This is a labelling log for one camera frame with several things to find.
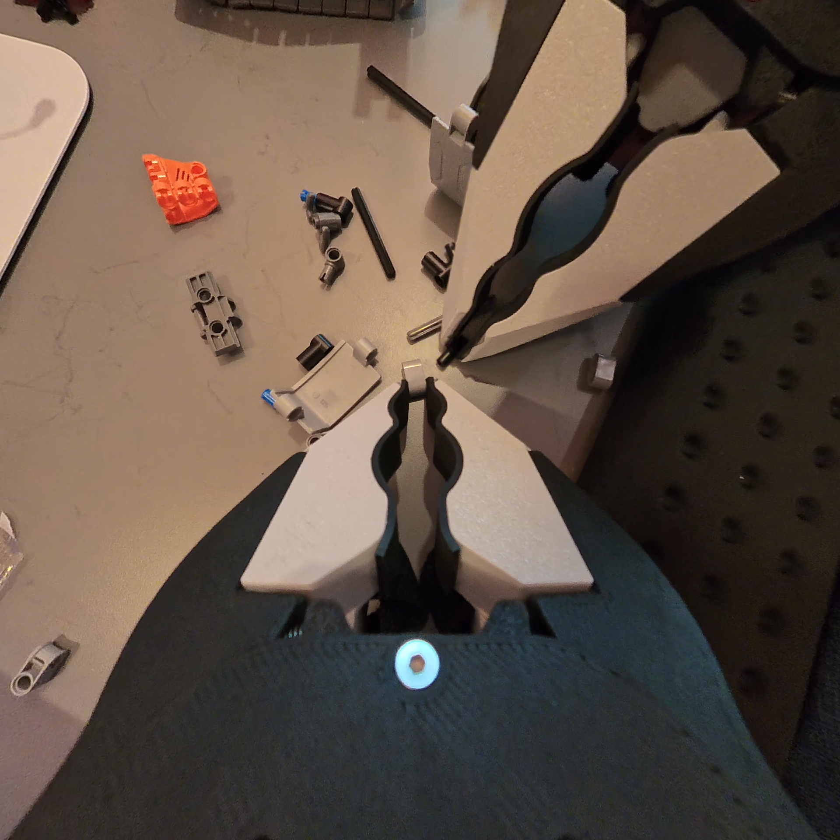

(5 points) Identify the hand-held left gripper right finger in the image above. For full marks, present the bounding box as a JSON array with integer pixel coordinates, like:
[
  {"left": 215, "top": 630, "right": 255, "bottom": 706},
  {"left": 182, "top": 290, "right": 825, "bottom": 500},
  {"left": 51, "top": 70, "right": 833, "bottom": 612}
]
[{"left": 424, "top": 379, "right": 596, "bottom": 601}]

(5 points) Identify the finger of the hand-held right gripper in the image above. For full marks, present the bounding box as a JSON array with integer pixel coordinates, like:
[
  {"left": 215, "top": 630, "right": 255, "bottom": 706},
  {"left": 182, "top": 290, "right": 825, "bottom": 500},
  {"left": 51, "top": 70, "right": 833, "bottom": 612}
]
[
  {"left": 453, "top": 126, "right": 783, "bottom": 365},
  {"left": 436, "top": 0, "right": 643, "bottom": 368}
]

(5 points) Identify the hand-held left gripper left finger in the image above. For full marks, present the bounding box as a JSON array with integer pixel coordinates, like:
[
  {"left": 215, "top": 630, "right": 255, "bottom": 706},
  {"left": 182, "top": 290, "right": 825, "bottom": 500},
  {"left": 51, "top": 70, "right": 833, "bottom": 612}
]
[{"left": 240, "top": 382, "right": 412, "bottom": 592}]

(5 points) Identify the light grey curved toy panel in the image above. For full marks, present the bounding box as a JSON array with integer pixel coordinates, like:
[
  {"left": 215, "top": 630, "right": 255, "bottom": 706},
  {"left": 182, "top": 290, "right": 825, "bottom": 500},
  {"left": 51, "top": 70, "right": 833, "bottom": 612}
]
[{"left": 260, "top": 340, "right": 383, "bottom": 435}]

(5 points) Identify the long black toy axle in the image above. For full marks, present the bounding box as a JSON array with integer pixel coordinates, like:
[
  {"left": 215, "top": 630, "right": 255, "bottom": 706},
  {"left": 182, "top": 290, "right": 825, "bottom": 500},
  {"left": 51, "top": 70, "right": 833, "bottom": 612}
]
[{"left": 365, "top": 63, "right": 438, "bottom": 127}]

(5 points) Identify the small grey toy tile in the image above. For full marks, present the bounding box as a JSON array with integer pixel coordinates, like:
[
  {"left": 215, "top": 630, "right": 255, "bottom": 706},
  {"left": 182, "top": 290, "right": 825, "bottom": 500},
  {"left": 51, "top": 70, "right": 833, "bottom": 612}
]
[{"left": 583, "top": 352, "right": 619, "bottom": 392}]

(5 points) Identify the black connector with blue pin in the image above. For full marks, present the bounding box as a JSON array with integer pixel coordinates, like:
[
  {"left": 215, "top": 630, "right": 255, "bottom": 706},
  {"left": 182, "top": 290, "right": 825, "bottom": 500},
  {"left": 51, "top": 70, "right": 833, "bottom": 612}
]
[{"left": 294, "top": 332, "right": 337, "bottom": 370}]

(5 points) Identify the black dimpled armrest pad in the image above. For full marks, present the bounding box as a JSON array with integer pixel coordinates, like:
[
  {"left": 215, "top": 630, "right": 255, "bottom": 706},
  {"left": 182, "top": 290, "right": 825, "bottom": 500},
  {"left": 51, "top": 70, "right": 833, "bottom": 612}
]
[{"left": 577, "top": 66, "right": 840, "bottom": 840}]

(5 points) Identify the dark grey connector blue pin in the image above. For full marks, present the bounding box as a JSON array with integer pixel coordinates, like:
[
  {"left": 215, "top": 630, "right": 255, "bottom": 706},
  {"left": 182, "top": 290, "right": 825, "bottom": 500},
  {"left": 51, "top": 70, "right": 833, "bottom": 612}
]
[{"left": 298, "top": 188, "right": 356, "bottom": 252}]

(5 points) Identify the grey orange tracked toy robot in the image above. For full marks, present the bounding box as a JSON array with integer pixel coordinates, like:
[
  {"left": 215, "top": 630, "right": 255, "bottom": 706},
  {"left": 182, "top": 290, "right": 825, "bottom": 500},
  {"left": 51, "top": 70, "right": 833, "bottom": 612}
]
[{"left": 176, "top": 0, "right": 416, "bottom": 21}]

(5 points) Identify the small clear plastic bag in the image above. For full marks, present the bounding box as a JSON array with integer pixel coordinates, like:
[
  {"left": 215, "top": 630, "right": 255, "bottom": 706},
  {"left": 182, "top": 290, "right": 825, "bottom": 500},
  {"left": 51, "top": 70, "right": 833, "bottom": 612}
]
[{"left": 0, "top": 511, "right": 25, "bottom": 599}]

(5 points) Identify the grey curved toy beam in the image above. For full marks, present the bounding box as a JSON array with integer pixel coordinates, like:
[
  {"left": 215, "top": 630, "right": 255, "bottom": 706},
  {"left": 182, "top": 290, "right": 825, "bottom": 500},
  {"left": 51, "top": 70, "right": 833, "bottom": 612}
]
[{"left": 9, "top": 638, "right": 74, "bottom": 698}]

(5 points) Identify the orange toy panel piece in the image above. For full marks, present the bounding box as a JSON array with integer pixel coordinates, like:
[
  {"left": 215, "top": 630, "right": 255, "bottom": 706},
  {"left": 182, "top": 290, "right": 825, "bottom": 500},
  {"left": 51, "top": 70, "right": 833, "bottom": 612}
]
[{"left": 140, "top": 153, "right": 221, "bottom": 228}]

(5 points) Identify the white wooden book stand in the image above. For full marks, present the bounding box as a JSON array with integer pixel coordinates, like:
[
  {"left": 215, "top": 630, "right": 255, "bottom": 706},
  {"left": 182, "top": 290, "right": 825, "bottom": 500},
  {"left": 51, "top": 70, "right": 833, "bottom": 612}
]
[{"left": 0, "top": 33, "right": 91, "bottom": 284}]

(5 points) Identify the orange black toy part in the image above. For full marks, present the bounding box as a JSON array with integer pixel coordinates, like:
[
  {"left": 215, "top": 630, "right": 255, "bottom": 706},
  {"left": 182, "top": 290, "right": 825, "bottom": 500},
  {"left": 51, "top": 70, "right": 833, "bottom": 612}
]
[{"left": 13, "top": 0, "right": 94, "bottom": 25}]

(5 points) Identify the dark grey toy frame piece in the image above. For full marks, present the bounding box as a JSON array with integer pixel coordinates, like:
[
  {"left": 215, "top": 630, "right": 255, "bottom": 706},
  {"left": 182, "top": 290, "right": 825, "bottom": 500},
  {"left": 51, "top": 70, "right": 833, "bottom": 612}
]
[{"left": 185, "top": 270, "right": 245, "bottom": 358}]

